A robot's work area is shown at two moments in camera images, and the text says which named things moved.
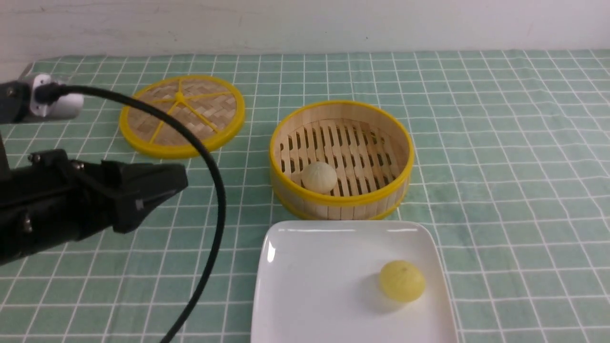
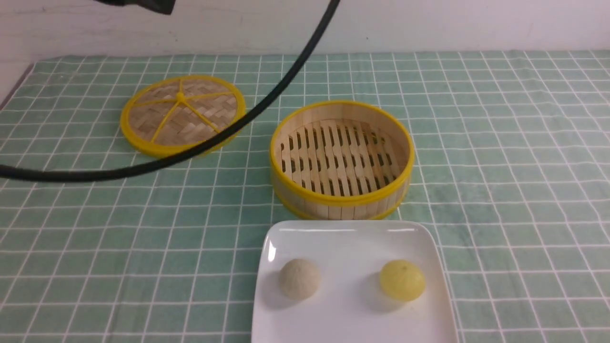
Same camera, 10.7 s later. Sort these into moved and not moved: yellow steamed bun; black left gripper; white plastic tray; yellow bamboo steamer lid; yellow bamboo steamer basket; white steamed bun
Moved: black left gripper; white steamed bun
Not moved: yellow steamed bun; yellow bamboo steamer lid; white plastic tray; yellow bamboo steamer basket
